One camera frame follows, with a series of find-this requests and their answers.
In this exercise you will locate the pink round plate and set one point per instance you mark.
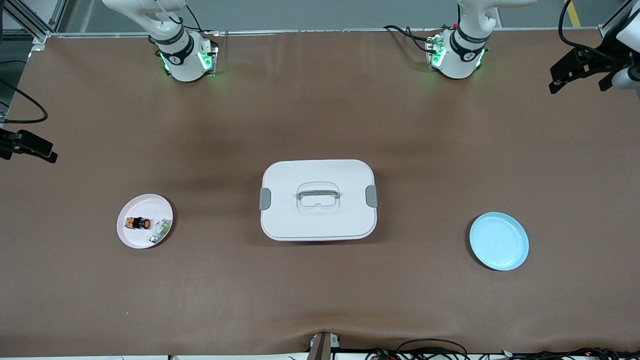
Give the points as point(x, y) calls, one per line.
point(137, 239)

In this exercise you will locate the brown table cover sheet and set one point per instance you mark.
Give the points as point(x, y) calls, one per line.
point(320, 285)

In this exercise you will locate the grey box latch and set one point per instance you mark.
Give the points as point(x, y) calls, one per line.
point(265, 199)
point(371, 196)

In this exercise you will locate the green push button switch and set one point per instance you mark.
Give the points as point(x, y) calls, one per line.
point(160, 231)

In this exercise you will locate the brown metal bracket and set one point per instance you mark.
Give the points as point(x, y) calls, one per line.
point(320, 347)

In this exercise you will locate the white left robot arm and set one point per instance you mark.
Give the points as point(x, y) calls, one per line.
point(457, 62)

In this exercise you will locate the orange push button switch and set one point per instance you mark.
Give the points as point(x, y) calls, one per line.
point(136, 223)

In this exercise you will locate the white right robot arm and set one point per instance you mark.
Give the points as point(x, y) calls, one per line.
point(182, 62)

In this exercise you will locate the aluminium frame profile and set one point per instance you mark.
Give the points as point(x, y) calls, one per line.
point(607, 32)
point(40, 36)

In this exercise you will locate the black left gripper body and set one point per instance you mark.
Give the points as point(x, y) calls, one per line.
point(594, 59)

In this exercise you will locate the white lidded storage box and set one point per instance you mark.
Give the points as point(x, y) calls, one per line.
point(300, 222)

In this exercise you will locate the light blue round plate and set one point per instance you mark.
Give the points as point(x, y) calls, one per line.
point(500, 242)

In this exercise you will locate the silver table edge rail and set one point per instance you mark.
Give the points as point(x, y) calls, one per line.
point(325, 31)

